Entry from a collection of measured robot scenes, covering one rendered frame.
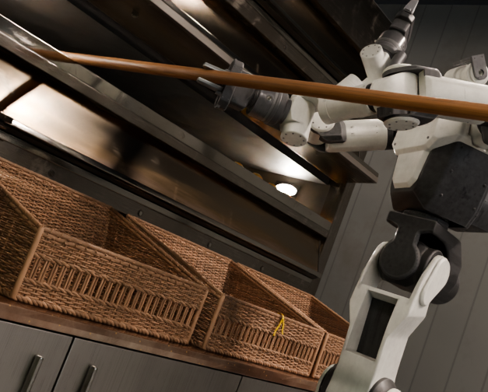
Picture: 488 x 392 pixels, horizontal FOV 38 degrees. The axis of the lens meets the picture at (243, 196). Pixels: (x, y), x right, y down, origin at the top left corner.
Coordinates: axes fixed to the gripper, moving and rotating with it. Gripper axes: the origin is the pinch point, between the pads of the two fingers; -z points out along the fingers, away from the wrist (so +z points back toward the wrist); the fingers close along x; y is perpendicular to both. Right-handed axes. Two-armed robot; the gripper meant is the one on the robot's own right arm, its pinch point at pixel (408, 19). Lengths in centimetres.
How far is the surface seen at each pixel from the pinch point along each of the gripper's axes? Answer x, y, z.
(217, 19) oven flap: -9, 57, 21
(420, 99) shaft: 57, -27, 78
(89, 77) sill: 8, 66, 73
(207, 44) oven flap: 3, 46, 42
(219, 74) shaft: 36, 19, 75
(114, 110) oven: -4, 60, 72
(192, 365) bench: -12, 0, 123
